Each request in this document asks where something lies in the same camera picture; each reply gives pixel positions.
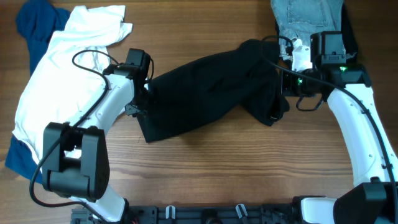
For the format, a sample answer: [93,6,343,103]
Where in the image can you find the black t-shirt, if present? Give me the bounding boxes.
[137,39,290,142]

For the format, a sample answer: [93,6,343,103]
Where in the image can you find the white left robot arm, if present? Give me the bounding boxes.
[37,49,153,223]

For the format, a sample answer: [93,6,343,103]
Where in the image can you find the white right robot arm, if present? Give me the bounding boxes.
[282,64,397,223]

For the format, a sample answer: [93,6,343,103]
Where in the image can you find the light blue jeans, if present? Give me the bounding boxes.
[270,0,358,62]

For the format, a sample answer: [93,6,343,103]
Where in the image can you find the white t-shirt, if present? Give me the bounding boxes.
[12,5,133,163]

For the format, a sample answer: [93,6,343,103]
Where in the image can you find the black folded garment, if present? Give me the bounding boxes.
[275,2,359,63]

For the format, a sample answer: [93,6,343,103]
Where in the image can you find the blue t-shirt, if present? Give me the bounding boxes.
[5,0,70,179]

